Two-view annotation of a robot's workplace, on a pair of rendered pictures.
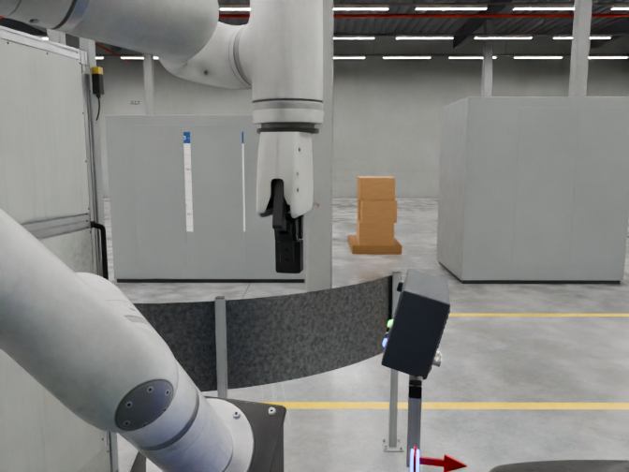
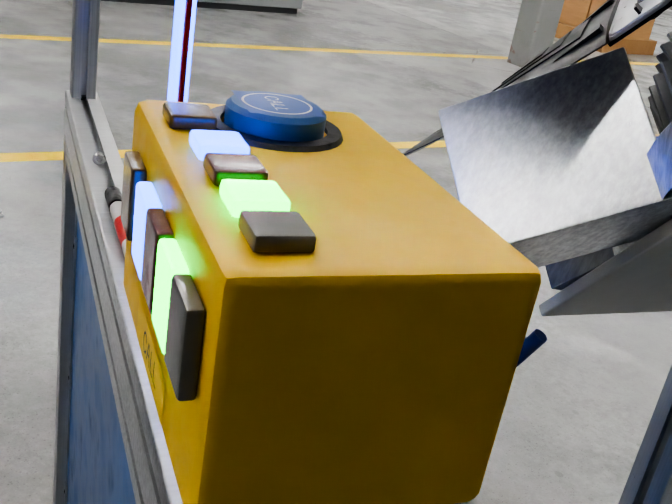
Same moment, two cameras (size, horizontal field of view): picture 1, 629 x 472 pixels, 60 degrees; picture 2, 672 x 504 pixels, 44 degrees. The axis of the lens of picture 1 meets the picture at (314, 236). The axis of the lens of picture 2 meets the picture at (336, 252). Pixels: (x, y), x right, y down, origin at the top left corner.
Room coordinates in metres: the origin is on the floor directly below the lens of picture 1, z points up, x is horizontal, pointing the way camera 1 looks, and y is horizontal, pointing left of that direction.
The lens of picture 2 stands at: (0.11, 0.10, 1.17)
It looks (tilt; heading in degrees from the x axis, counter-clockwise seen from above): 24 degrees down; 324
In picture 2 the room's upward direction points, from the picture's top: 10 degrees clockwise
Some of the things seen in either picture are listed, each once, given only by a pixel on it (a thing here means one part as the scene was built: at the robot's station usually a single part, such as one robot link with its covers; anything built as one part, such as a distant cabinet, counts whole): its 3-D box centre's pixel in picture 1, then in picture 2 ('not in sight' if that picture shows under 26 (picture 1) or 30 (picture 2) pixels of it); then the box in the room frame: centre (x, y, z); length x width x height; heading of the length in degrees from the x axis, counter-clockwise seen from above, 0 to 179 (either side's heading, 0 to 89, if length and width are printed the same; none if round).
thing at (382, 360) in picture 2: not in sight; (288, 295); (0.34, -0.05, 1.02); 0.16 x 0.10 x 0.11; 168
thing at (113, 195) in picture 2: not in sight; (123, 224); (0.74, -0.14, 0.87); 0.14 x 0.01 x 0.01; 168
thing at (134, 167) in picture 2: not in sight; (133, 195); (0.40, -0.01, 1.04); 0.02 x 0.01 x 0.03; 168
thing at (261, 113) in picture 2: not in sight; (274, 120); (0.39, -0.06, 1.08); 0.04 x 0.04 x 0.02
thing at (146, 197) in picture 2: not in sight; (146, 231); (0.37, 0.00, 1.04); 0.02 x 0.01 x 0.03; 168
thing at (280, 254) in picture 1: (285, 247); not in sight; (0.64, 0.03, 1.44); 0.03 x 0.03 x 0.07; 78
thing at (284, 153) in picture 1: (288, 169); not in sight; (0.66, 0.03, 1.54); 0.10 x 0.07 x 0.11; 168
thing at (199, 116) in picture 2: not in sight; (189, 116); (0.39, -0.03, 1.08); 0.02 x 0.02 x 0.01; 78
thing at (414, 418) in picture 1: (414, 423); (85, 17); (1.15, -0.22, 0.96); 0.03 x 0.03 x 0.20; 78
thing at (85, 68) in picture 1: (94, 93); not in sight; (2.40, 0.95, 1.82); 0.09 x 0.04 x 0.23; 168
